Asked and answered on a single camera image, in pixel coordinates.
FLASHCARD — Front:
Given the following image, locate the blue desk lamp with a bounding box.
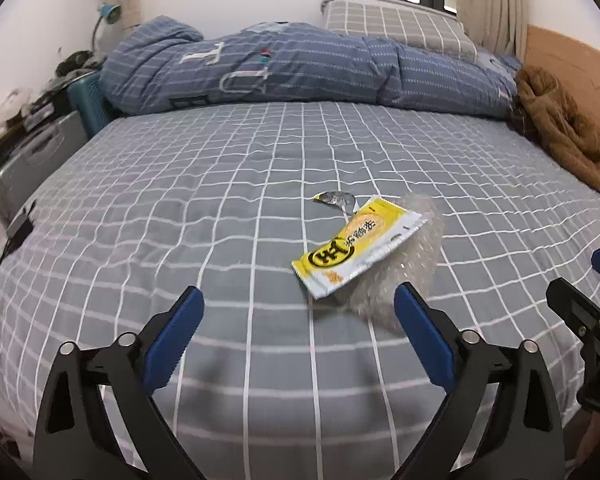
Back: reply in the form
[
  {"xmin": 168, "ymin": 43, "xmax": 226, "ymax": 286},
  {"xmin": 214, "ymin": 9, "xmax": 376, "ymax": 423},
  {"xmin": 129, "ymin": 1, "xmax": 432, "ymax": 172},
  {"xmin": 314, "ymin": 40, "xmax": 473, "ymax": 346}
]
[{"xmin": 91, "ymin": 2, "xmax": 123, "ymax": 56}]

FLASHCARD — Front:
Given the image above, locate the brown padded jacket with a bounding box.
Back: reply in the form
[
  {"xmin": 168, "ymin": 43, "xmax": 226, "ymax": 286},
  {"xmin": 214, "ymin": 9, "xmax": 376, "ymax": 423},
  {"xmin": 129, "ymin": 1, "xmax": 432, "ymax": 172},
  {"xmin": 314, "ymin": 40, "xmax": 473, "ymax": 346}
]
[{"xmin": 515, "ymin": 66, "xmax": 600, "ymax": 198}]

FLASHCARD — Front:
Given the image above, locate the teal suitcase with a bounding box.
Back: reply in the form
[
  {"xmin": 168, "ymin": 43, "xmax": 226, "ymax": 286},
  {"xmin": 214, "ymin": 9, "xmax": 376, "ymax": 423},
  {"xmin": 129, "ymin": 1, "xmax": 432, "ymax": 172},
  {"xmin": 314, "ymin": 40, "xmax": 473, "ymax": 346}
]
[{"xmin": 67, "ymin": 71, "xmax": 116, "ymax": 141}]

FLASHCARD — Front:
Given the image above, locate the silver foil wrapper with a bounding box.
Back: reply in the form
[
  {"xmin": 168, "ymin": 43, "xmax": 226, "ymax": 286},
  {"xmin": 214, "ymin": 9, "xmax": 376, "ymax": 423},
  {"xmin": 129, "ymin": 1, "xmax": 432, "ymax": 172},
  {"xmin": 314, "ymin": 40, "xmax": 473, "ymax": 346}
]
[{"xmin": 314, "ymin": 191, "xmax": 361, "ymax": 213}]

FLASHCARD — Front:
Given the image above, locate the white round appliance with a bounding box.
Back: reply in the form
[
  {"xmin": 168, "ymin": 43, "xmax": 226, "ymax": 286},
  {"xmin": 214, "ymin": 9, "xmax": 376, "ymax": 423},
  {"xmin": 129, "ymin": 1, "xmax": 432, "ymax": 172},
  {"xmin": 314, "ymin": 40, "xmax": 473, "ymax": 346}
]
[{"xmin": 0, "ymin": 87, "xmax": 33, "ymax": 136}]

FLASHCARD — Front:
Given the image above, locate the yellow snack packet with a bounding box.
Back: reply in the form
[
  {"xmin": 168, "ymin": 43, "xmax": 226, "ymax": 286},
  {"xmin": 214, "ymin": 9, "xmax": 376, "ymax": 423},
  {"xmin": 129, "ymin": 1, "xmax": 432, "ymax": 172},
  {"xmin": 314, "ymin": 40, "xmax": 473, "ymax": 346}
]
[{"xmin": 291, "ymin": 195, "xmax": 423, "ymax": 301}]

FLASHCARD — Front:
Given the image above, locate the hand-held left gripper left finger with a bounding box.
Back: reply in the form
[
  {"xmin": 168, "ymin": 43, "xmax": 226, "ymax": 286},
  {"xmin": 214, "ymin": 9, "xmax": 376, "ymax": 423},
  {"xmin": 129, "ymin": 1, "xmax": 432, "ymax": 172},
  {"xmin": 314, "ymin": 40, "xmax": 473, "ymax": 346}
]
[{"xmin": 32, "ymin": 286, "xmax": 206, "ymax": 480}]

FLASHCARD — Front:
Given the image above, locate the grey checked bed sheet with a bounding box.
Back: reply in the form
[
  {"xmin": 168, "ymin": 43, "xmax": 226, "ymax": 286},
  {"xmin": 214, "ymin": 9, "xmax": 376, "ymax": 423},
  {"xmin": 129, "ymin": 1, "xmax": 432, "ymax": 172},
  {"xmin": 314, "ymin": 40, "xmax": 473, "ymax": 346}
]
[{"xmin": 0, "ymin": 100, "xmax": 600, "ymax": 480}]

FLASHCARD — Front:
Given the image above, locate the grey checked pillow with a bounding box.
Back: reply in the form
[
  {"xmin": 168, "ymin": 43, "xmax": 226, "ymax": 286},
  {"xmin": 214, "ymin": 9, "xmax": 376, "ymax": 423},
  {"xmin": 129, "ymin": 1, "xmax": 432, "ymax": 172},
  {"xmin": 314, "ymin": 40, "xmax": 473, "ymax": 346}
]
[{"xmin": 322, "ymin": 0, "xmax": 481, "ymax": 63}]

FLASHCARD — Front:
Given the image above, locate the bubble wrap roll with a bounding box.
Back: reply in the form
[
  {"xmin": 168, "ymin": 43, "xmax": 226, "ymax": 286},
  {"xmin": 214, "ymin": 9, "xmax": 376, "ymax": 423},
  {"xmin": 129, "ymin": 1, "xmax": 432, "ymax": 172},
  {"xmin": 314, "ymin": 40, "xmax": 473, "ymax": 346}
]
[{"xmin": 330, "ymin": 195, "xmax": 446, "ymax": 333}]

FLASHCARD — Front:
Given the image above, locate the black device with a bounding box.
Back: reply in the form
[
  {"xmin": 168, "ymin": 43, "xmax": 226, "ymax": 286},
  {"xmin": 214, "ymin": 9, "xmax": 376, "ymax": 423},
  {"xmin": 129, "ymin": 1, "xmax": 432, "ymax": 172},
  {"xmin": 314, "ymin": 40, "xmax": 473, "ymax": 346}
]
[{"xmin": 55, "ymin": 50, "xmax": 103, "ymax": 78}]

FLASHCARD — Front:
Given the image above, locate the black power adapter with cable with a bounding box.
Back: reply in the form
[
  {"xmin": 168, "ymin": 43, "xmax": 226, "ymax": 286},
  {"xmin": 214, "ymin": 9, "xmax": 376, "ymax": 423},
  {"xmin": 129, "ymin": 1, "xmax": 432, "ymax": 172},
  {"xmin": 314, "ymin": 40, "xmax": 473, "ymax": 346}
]
[{"xmin": 0, "ymin": 200, "xmax": 37, "ymax": 391}]

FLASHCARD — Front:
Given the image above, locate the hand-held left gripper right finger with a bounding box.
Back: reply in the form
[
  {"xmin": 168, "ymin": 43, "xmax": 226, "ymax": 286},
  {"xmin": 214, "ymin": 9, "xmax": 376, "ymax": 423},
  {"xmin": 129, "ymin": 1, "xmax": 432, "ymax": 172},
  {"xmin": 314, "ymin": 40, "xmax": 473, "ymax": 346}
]
[{"xmin": 394, "ymin": 281, "xmax": 566, "ymax": 480}]

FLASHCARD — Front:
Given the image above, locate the dark clutter stack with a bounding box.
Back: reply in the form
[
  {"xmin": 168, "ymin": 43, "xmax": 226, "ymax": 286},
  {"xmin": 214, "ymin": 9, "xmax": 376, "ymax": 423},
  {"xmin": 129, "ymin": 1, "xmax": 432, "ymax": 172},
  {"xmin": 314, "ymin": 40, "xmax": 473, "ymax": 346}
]
[{"xmin": 0, "ymin": 77, "xmax": 81, "ymax": 161}]

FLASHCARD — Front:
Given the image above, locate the wooden headboard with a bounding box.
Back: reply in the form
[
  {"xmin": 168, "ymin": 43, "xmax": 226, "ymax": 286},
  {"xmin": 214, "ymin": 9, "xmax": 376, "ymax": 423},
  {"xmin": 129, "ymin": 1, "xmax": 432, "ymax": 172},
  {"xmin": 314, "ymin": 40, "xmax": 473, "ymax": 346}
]
[{"xmin": 522, "ymin": 24, "xmax": 600, "ymax": 126}]

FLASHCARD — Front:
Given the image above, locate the blue striped duvet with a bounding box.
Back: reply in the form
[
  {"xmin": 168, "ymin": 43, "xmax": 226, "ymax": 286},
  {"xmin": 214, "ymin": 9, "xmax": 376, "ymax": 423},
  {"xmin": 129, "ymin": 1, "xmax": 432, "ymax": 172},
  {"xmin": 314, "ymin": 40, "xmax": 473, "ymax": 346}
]
[{"xmin": 100, "ymin": 16, "xmax": 523, "ymax": 120}]

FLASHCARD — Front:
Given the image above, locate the person's right hand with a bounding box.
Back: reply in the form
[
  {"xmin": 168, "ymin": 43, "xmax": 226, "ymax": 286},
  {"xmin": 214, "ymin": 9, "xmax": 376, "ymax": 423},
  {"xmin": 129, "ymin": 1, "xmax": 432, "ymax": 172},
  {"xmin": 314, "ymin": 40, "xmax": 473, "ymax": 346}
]
[{"xmin": 579, "ymin": 410, "xmax": 600, "ymax": 468}]

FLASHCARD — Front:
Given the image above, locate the grey hard suitcase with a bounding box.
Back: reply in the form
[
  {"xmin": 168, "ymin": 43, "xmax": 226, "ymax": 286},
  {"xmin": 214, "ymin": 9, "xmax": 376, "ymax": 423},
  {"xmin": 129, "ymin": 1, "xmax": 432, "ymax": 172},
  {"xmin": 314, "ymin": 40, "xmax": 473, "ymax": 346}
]
[{"xmin": 0, "ymin": 110, "xmax": 91, "ymax": 226}]

